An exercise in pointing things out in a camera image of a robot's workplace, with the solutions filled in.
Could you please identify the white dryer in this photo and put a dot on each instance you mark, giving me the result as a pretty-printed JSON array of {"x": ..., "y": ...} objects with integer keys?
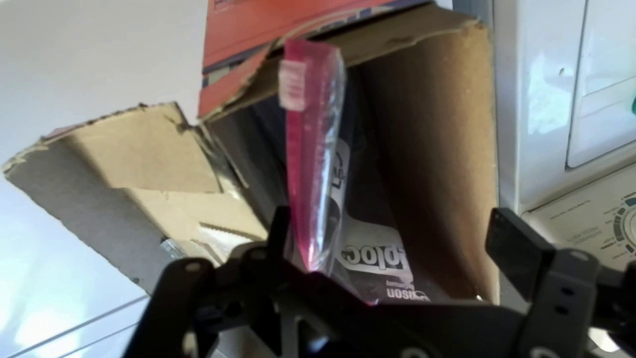
[{"x": 57, "y": 294}]

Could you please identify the orange Tide detergent box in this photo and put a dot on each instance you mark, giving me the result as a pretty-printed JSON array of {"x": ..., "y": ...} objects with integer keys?
[{"x": 148, "y": 185}]

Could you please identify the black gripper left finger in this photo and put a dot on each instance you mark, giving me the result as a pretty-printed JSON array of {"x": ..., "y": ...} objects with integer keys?
[{"x": 293, "y": 312}]

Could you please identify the white washing machine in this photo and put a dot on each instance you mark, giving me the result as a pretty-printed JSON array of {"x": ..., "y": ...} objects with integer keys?
[{"x": 568, "y": 121}]

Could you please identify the clear zip plastic bag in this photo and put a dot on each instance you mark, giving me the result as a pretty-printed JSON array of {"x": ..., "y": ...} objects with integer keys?
[{"x": 341, "y": 221}]

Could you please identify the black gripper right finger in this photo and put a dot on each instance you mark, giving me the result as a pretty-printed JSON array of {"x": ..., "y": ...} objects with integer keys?
[{"x": 560, "y": 285}]

